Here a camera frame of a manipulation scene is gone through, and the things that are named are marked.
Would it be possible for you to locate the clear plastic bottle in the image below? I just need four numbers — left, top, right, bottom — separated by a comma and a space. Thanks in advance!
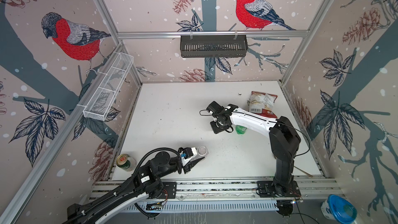
195, 146, 209, 159

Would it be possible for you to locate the green plastic bottle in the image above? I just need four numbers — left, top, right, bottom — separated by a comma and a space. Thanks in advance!
235, 125, 247, 135

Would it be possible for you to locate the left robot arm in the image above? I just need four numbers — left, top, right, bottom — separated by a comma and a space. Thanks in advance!
65, 146, 208, 224

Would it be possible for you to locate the red snack bag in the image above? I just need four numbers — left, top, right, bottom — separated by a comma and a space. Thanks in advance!
249, 91, 278, 119

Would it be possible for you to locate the green tin can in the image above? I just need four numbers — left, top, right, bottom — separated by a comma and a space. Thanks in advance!
116, 153, 136, 172

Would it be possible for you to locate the black hanging basket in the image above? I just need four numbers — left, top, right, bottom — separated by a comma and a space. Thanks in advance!
180, 35, 248, 58

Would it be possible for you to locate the wooden spoon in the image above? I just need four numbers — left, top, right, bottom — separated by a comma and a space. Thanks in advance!
294, 166, 314, 178

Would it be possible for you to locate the blue lidded container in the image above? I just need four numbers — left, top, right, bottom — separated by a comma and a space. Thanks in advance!
321, 195, 358, 224

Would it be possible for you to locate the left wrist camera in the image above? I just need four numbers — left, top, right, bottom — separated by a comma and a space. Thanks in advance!
178, 147, 198, 167

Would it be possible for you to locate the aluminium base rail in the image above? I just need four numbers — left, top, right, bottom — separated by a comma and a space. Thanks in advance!
91, 177, 343, 201

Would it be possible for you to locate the white wire basket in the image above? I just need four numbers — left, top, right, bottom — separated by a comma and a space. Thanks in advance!
83, 53, 134, 122

